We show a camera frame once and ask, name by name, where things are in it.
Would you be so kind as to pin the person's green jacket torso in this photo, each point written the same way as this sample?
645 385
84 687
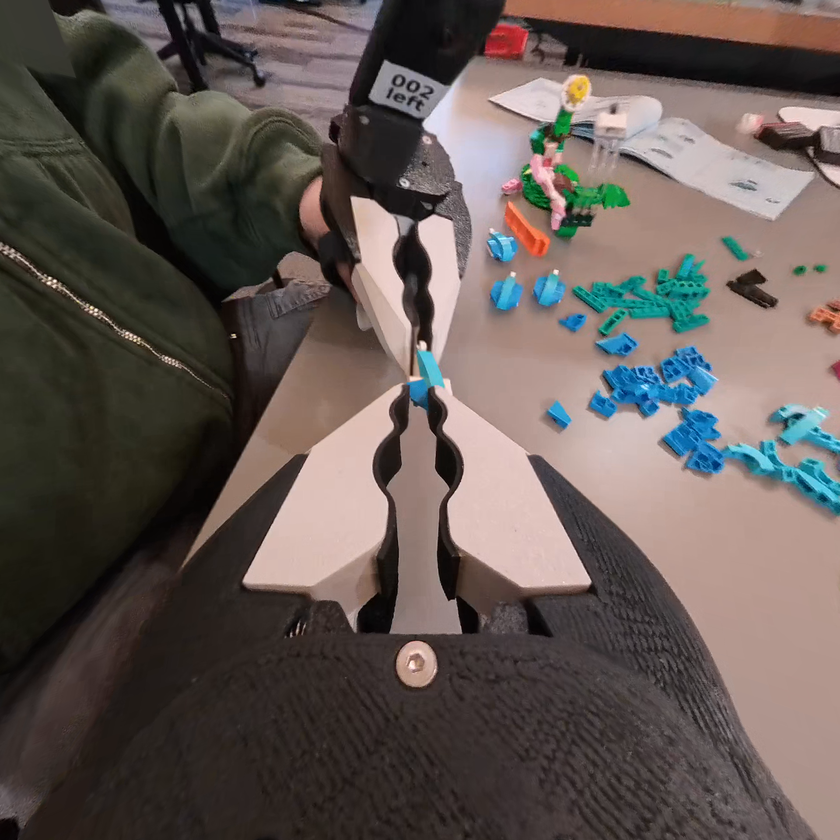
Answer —
85 394

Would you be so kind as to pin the blue lego slope piece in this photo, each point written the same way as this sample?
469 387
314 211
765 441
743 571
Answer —
617 344
559 415
573 322
602 405

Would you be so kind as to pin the long wooden table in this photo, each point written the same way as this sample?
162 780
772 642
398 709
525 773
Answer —
656 19

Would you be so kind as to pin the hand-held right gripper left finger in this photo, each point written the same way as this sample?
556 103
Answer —
315 525

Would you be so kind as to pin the orange brick separator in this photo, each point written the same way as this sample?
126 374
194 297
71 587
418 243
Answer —
525 229

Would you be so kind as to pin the green lego flower model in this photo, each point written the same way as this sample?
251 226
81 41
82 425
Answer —
544 193

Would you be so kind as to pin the small blue lego assembly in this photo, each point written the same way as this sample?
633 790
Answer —
506 295
504 247
426 374
548 291

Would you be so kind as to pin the red crate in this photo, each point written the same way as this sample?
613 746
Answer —
505 40

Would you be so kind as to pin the pile of turquoise lego arches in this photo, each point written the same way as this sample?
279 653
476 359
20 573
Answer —
800 479

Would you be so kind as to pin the green lego plate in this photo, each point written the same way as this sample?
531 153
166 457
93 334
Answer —
736 248

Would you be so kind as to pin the pile of green lego pieces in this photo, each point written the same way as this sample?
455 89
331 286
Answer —
649 295

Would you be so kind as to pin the lego instruction booklet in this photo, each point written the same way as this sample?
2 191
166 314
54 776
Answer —
715 164

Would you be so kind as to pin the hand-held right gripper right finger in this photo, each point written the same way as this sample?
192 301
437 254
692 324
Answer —
512 525

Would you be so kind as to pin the black lego pieces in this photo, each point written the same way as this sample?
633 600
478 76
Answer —
754 289

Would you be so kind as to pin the pile of blue lego bricks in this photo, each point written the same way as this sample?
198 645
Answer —
656 387

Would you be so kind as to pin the person's left forearm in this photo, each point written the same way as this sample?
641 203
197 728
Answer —
216 164

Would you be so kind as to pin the pink and white lego piece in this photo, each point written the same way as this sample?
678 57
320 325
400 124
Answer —
751 123

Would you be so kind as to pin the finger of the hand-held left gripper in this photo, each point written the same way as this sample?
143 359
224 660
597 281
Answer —
443 282
374 262

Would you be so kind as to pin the black office chair base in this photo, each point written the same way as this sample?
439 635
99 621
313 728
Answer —
216 52

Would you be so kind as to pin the orange lego pieces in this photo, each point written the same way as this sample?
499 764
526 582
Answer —
825 315

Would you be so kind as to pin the black blocks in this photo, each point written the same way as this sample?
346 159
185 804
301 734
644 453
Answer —
787 136

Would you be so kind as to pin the white brick on clear stand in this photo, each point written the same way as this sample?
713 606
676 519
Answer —
607 121

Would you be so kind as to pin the person's left hand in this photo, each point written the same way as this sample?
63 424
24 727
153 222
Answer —
312 213

